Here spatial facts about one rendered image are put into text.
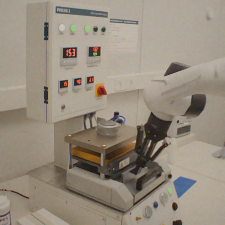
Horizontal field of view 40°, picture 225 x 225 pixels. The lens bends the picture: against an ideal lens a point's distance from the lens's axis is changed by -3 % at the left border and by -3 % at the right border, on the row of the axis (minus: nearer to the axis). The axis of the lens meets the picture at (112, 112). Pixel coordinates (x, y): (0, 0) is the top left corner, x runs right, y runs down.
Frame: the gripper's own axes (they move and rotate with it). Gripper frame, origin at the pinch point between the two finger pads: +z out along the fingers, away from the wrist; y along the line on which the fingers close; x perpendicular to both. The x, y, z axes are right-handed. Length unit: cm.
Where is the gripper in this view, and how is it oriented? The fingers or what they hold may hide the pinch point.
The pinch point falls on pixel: (139, 165)
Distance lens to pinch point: 111.5
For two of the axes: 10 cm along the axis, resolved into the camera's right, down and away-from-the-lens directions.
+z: -3.1, 8.5, 4.2
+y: 7.5, 4.9, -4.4
